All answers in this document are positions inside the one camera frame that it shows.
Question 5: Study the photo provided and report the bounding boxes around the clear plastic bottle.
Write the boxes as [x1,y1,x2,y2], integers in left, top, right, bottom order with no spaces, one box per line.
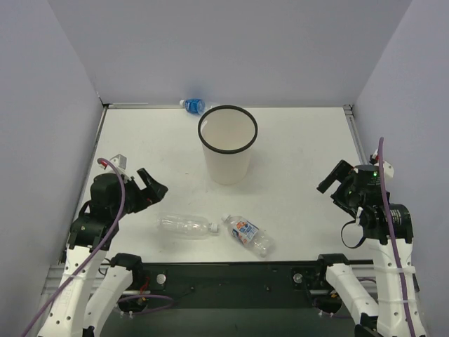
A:
[157,213,220,239]

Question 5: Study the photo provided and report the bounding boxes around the blue label plastic bottle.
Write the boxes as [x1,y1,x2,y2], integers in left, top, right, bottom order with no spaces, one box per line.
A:
[180,98,216,116]

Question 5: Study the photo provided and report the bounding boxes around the orange label plastic bottle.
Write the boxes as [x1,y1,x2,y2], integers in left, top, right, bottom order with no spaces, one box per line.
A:
[221,214,275,259]

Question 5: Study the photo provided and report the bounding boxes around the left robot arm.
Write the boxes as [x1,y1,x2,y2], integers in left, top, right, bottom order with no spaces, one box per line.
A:
[38,168,168,336]

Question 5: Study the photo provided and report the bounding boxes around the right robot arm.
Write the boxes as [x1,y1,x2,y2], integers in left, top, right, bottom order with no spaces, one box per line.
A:
[317,160,427,336]

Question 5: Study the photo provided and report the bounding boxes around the white bin with black rim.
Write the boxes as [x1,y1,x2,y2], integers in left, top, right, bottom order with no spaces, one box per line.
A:
[197,105,258,185]

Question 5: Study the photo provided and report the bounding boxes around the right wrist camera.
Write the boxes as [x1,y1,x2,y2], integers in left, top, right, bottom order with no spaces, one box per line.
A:
[369,150,394,180]

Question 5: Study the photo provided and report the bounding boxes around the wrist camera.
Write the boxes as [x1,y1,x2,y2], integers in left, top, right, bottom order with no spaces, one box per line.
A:
[109,154,127,173]
[369,150,394,180]

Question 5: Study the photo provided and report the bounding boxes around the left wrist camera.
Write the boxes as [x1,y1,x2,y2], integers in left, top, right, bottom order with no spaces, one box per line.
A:
[109,154,127,173]

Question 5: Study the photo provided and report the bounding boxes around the aluminium frame rail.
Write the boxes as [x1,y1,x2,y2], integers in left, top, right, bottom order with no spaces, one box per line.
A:
[40,263,116,296]

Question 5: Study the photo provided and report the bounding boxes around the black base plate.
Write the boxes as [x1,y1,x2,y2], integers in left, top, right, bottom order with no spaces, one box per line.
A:
[116,260,343,315]

